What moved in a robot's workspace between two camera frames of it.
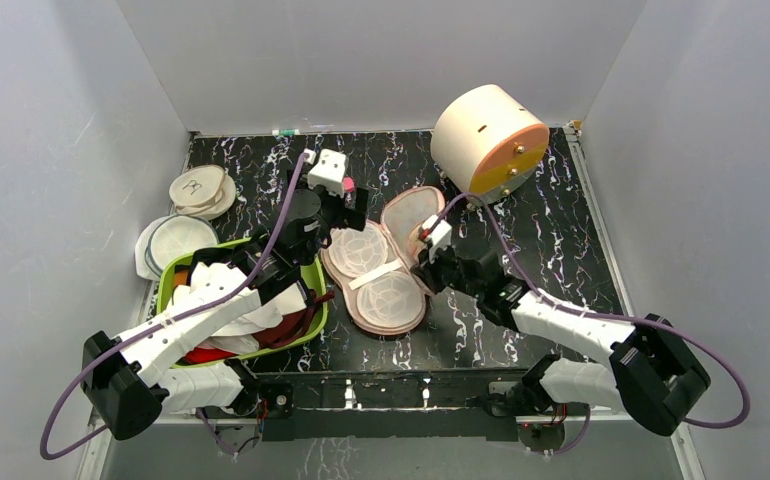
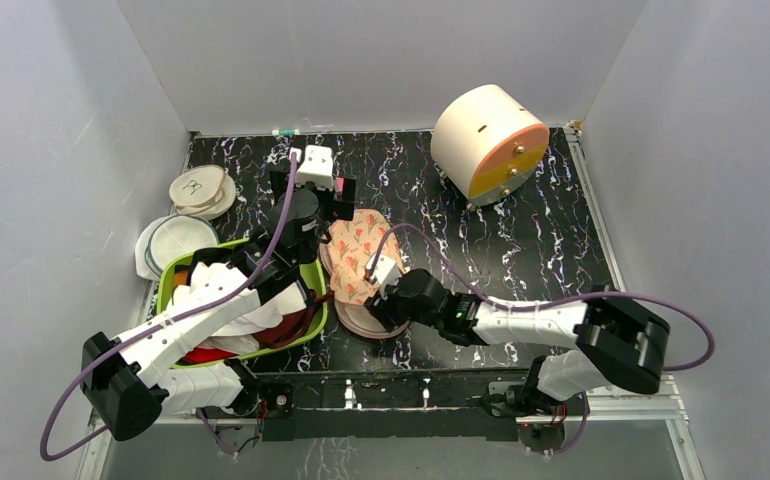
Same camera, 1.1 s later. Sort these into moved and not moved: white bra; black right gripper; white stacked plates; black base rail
Moved: black right gripper
Not moved: white stacked plates; white bra; black base rail
